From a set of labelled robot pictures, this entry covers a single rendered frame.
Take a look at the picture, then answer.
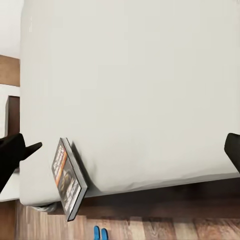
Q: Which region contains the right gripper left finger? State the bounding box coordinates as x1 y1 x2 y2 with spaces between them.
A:
0 133 26 193

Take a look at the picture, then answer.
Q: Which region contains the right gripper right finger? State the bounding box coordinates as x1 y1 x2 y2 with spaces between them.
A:
224 133 240 173

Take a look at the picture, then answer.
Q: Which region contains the hardback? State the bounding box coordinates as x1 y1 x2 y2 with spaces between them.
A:
52 138 89 222

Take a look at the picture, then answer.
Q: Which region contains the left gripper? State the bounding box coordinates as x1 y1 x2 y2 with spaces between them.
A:
21 142 43 161

